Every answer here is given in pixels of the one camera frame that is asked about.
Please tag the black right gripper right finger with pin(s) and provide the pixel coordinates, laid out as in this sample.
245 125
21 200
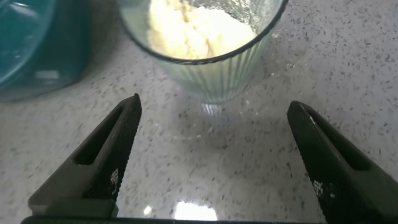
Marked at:
351 186

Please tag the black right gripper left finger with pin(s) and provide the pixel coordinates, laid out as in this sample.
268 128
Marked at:
102 168

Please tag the clear ribbed plastic cup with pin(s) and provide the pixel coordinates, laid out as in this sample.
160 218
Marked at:
214 81

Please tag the white powder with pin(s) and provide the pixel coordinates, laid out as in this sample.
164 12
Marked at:
199 34

